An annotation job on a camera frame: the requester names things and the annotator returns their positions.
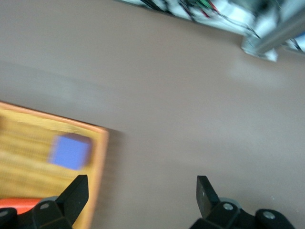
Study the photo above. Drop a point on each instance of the purple foam cube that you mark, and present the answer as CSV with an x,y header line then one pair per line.
x,y
69,152

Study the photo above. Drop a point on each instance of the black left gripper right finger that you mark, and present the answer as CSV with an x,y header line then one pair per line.
x,y
208,205

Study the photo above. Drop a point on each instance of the orange toy carrot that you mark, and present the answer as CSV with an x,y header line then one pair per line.
x,y
14,202

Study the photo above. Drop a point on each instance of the aluminium post with bracket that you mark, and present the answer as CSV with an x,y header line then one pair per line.
x,y
269,40

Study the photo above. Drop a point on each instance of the orange-yellow wicker basket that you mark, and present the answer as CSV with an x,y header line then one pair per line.
x,y
23,148

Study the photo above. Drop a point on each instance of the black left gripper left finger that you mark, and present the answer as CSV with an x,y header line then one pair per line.
x,y
71,202

